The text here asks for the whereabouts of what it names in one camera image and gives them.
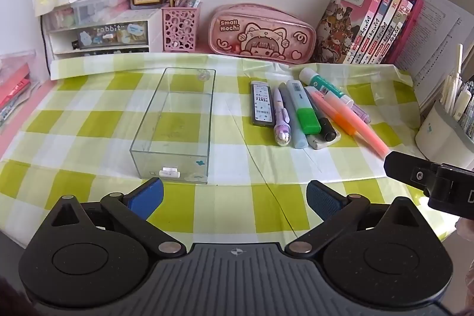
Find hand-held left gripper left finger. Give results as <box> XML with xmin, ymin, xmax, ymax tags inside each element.
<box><xmin>50</xmin><ymin>177</ymin><xmax>187</xmax><ymax>260</ymax></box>

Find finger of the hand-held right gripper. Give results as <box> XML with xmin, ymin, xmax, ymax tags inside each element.
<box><xmin>384</xmin><ymin>151</ymin><xmax>440</xmax><ymax>196</ymax></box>

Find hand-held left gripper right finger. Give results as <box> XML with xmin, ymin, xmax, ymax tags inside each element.
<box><xmin>284</xmin><ymin>180</ymin><xmax>426</xmax><ymax>260</ymax></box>

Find white eraser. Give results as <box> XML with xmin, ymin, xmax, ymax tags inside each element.
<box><xmin>307</xmin><ymin>131</ymin><xmax>341</xmax><ymax>151</ymax></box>

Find grey-blue pen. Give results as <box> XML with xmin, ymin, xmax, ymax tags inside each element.
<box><xmin>278</xmin><ymin>82</ymin><xmax>309</xmax><ymax>150</ymax></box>

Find pink highlighter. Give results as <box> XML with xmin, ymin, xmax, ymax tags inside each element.
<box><xmin>324</xmin><ymin>94</ymin><xmax>391</xmax><ymax>157</ymax></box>

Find black marker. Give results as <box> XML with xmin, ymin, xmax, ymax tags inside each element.
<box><xmin>318</xmin><ymin>116</ymin><xmax>338</xmax><ymax>142</ymax></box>

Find small purple tube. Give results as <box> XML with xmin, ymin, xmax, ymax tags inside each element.
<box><xmin>350</xmin><ymin>104</ymin><xmax>371</xmax><ymax>124</ymax></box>

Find clear plastic organizer box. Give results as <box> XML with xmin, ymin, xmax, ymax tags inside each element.
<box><xmin>129</xmin><ymin>67</ymin><xmax>216</xmax><ymax>185</ymax></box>

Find green cap highlighter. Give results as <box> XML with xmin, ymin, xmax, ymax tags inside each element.
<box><xmin>286</xmin><ymin>80</ymin><xmax>322</xmax><ymax>134</ymax></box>

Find orange highlighter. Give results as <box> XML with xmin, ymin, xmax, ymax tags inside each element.
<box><xmin>307</xmin><ymin>86</ymin><xmax>358</xmax><ymax>136</ymax></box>

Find purple multicolour pen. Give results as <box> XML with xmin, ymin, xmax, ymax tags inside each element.
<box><xmin>273</xmin><ymin>87</ymin><xmax>291</xmax><ymax>147</ymax></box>

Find black pencil lead case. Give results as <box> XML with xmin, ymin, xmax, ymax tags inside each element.
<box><xmin>250</xmin><ymin>80</ymin><xmax>276</xmax><ymax>127</ymax></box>

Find white green glue stick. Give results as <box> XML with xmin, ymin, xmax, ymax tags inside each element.
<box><xmin>299</xmin><ymin>67</ymin><xmax>355</xmax><ymax>108</ymax></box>

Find white pen cup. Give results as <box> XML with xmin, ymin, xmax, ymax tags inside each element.
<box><xmin>415</xmin><ymin>99</ymin><xmax>474</xmax><ymax>170</ymax></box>

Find bunch of white pens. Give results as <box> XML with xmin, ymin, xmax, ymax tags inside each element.
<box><xmin>439</xmin><ymin>44</ymin><xmax>474</xmax><ymax>139</ymax></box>

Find green checkered tablecloth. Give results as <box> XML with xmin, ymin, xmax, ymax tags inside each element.
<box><xmin>0</xmin><ymin>51</ymin><xmax>463</xmax><ymax>254</ymax></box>

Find pink spine book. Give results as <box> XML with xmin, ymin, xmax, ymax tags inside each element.
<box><xmin>357</xmin><ymin>0</ymin><xmax>393</xmax><ymax>65</ymax></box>
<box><xmin>368</xmin><ymin>0</ymin><xmax>402</xmax><ymax>65</ymax></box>
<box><xmin>379</xmin><ymin>0</ymin><xmax>413</xmax><ymax>65</ymax></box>

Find printed paper sheets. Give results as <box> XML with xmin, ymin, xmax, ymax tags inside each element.
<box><xmin>394</xmin><ymin>0</ymin><xmax>474</xmax><ymax>109</ymax></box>

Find pink book slipcase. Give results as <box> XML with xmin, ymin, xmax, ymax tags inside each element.
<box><xmin>390</xmin><ymin>0</ymin><xmax>424</xmax><ymax>65</ymax></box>

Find cat cover book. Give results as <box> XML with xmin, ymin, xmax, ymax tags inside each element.
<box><xmin>313</xmin><ymin>0</ymin><xmax>386</xmax><ymax>64</ymax></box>

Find pink perforated pen holder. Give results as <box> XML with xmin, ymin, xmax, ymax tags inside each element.
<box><xmin>162</xmin><ymin>3</ymin><xmax>201</xmax><ymax>53</ymax></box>

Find dark purple fabric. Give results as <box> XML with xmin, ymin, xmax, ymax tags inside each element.
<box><xmin>0</xmin><ymin>277</ymin><xmax>38</xmax><ymax>316</ymax></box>

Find red book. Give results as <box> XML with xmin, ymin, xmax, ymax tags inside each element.
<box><xmin>0</xmin><ymin>64</ymin><xmax>32</xmax><ymax>109</ymax></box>

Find pink cartoon pencil case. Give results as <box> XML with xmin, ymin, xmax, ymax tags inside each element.
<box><xmin>207</xmin><ymin>4</ymin><xmax>316</xmax><ymax>64</ymax></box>

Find white drawer unit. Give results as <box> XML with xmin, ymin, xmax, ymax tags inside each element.
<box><xmin>40</xmin><ymin>9</ymin><xmax>164</xmax><ymax>57</ymax></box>

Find clear plastic bin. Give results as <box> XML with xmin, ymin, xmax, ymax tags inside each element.
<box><xmin>0</xmin><ymin>49</ymin><xmax>41</xmax><ymax>131</ymax></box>

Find clear storage box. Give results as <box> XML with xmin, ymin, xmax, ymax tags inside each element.
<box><xmin>70</xmin><ymin>0</ymin><xmax>132</xmax><ymax>26</ymax></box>

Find black cable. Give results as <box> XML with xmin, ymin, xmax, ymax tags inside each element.
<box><xmin>41</xmin><ymin>16</ymin><xmax>52</xmax><ymax>72</ymax></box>

